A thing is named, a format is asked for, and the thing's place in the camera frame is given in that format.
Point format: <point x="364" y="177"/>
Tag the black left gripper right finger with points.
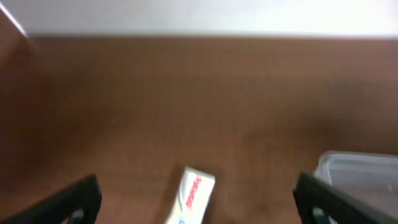
<point x="317" y="202"/>

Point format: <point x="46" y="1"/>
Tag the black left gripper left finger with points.
<point x="79" y="202"/>

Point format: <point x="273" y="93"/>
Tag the clear plastic container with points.
<point x="370" y="178"/>

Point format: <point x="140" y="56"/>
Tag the white Panadol box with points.
<point x="192" y="197"/>

